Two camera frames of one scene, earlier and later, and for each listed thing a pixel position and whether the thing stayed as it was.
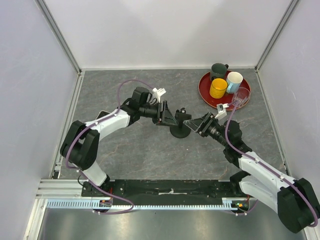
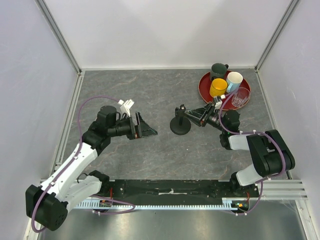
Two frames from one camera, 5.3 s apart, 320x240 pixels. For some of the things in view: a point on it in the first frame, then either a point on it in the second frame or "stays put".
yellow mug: [218, 88] stays put
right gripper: [200, 126] → [196, 115]
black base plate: [169, 191] stays put
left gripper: [165, 117] → [141, 129]
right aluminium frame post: [293, 3] stays put
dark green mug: [218, 70] stays put
